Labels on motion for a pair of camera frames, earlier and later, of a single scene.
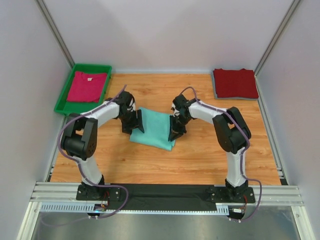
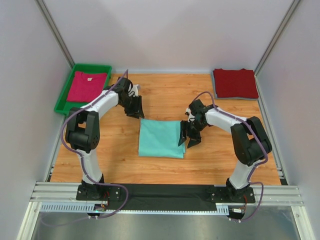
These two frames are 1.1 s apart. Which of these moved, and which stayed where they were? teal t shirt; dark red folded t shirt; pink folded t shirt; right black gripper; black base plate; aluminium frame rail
Moved: teal t shirt; right black gripper
Stayed: aluminium frame rail; black base plate; dark red folded t shirt; pink folded t shirt
